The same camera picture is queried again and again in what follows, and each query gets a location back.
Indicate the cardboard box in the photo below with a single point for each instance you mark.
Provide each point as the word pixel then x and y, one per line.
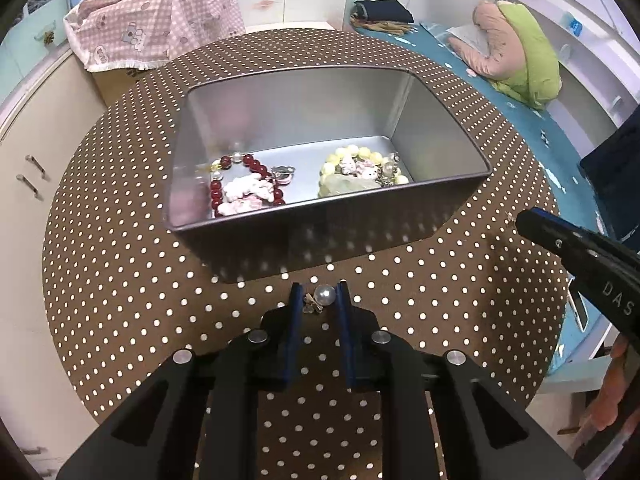
pixel 114 83

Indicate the pearl earring with gold bow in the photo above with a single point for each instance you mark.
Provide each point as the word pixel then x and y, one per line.
pixel 322 297

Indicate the silver metal tin box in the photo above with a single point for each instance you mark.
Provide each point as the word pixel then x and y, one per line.
pixel 368 122

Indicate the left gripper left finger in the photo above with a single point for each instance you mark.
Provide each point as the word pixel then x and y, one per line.
pixel 295 305

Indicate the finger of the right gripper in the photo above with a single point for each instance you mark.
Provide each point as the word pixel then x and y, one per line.
pixel 550 237

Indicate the right hand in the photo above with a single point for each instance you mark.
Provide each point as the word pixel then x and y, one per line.
pixel 603 410

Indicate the brown polka dot tablecloth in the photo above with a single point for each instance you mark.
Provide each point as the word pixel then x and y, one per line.
pixel 184 372

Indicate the green and pink pillow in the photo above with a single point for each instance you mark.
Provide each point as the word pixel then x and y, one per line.
pixel 520 61

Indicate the beige cabinet with handles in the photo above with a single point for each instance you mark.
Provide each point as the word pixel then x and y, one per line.
pixel 42 123

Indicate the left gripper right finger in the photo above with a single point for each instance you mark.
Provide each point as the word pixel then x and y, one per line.
pixel 343 305

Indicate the mint green drawers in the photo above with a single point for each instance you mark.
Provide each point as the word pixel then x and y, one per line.
pixel 30 40

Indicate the pink checkered cloth cover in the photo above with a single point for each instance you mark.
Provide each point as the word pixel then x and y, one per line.
pixel 146 34

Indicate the smartphone on bed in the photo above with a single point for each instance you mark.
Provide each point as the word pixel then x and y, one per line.
pixel 578 307

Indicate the pale jade pendant charm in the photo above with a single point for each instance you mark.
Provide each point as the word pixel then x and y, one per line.
pixel 339 184

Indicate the folded dark clothes stack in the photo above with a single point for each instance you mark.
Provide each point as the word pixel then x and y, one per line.
pixel 389 16

